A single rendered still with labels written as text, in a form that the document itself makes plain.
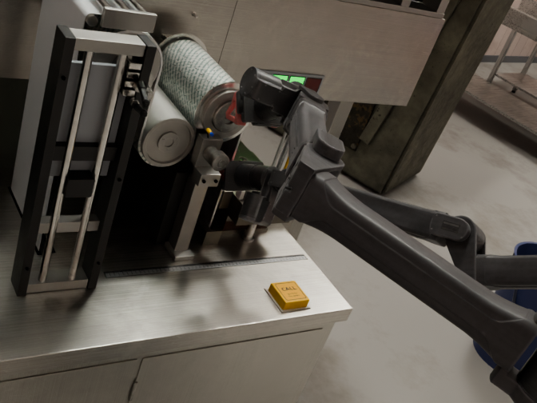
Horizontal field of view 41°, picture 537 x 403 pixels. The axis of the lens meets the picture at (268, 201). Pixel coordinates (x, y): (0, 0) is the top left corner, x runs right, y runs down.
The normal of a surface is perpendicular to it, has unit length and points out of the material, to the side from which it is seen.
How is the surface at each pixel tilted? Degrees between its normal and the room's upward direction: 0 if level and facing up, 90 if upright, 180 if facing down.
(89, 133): 90
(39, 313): 0
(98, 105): 90
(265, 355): 90
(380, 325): 0
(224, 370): 90
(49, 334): 0
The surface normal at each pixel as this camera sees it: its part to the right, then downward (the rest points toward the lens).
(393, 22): 0.48, 0.57
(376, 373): 0.31, -0.82
